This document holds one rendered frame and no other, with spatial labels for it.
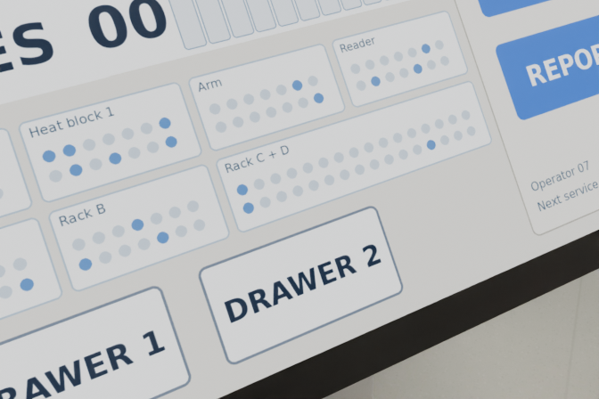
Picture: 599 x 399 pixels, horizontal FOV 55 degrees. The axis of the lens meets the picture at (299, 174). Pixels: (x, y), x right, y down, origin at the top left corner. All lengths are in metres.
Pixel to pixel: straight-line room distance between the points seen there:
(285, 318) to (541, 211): 0.15
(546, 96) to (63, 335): 0.27
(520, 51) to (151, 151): 0.21
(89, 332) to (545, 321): 1.42
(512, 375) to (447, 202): 1.20
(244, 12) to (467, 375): 1.26
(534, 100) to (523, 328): 1.26
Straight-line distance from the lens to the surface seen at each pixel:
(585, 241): 0.36
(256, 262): 0.27
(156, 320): 0.27
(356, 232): 0.28
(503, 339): 1.54
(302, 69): 0.29
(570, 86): 0.36
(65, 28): 0.28
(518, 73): 0.34
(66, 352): 0.27
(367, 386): 0.54
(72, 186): 0.27
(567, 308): 1.65
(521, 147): 0.34
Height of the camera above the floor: 1.21
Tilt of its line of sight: 38 degrees down
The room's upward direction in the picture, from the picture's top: 5 degrees counter-clockwise
